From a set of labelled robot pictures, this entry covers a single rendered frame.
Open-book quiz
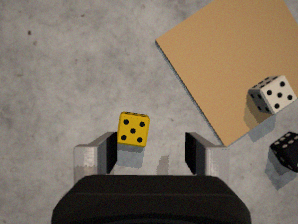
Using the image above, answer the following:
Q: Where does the yellow die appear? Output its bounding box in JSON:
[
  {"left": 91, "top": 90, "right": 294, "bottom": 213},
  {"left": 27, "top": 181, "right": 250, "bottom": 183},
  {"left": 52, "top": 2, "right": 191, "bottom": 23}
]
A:
[{"left": 117, "top": 111, "right": 150, "bottom": 147}]

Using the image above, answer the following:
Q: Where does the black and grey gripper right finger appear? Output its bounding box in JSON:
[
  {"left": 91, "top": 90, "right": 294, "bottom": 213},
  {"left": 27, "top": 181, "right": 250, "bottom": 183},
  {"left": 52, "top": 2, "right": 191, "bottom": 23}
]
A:
[{"left": 185, "top": 132, "right": 229, "bottom": 186}]

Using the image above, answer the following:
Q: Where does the tan mat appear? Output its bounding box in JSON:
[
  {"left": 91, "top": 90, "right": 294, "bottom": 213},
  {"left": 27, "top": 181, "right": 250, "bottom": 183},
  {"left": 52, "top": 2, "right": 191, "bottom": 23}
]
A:
[{"left": 155, "top": 0, "right": 298, "bottom": 146}]

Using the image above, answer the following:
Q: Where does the black die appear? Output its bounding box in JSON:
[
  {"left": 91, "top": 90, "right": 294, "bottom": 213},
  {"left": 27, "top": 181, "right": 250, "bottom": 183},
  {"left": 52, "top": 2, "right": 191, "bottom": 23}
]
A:
[{"left": 270, "top": 132, "right": 298, "bottom": 173}]

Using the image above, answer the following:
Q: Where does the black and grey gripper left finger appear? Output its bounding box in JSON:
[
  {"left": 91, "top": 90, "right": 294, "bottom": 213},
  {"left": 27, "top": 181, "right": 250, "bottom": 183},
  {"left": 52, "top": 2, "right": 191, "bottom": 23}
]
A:
[{"left": 74, "top": 132, "right": 117, "bottom": 185}]

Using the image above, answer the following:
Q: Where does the white die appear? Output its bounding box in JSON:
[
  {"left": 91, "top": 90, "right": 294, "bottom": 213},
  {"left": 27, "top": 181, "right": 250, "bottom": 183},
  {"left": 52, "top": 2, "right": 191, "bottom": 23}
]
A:
[{"left": 248, "top": 75, "right": 297, "bottom": 115}]

